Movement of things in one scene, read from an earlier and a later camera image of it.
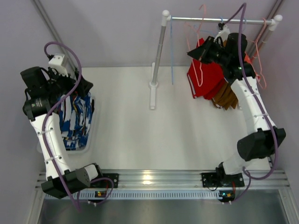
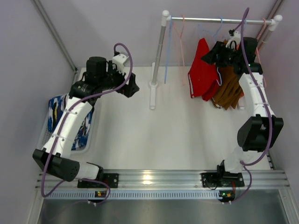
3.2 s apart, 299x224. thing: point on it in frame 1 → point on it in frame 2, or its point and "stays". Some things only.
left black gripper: x=76 y=82 → x=127 y=85
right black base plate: x=216 y=179 stays
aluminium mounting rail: x=186 y=179 stays
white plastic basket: x=39 y=144 stays
